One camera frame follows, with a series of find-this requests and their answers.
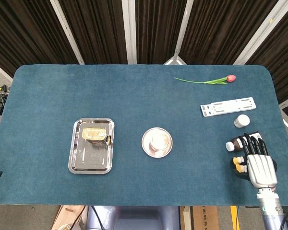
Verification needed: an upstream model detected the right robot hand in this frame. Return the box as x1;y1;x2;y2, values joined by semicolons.
235;133;278;190

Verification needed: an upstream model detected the white pill bottle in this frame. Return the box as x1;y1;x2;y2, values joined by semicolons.
234;114;251;129

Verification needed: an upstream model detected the round steel plate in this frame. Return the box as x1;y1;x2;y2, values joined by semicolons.
141;127;173;159

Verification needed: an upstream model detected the dark brown curtain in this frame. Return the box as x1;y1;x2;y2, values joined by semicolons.
0;0;288;125

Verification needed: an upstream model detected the red artificial tulip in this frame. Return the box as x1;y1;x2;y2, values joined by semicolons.
174;74;237;86

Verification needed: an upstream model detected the purple robot torso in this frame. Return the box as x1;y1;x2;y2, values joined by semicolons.
86;205;180;230

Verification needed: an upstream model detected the gold black luncheon meat tin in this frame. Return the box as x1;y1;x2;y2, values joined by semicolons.
81;126;112;147

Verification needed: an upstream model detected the blue table mat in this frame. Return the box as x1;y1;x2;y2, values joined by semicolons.
0;64;288;206

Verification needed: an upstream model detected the black white plush doll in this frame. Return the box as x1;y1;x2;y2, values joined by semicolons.
230;155;278;174

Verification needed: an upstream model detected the brown medicine bottle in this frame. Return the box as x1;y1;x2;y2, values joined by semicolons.
225;131;263;152

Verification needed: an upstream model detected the light wooden crate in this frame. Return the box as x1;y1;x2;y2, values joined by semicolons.
51;205;87;230

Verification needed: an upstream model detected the thin black cable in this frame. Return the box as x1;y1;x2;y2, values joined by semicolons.
90;205;104;230

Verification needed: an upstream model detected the white partition post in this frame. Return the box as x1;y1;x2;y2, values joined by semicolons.
232;0;286;66
49;0;85;65
163;0;195;66
121;0;138;65

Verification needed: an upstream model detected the clear plastic rubber band jar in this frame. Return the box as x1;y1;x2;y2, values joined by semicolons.
148;133;172;154

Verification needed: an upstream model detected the rectangular steel tray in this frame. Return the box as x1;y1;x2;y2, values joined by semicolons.
68;117;115;174

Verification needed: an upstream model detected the white plastic bracket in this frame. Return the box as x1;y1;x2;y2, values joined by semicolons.
200;96;257;117

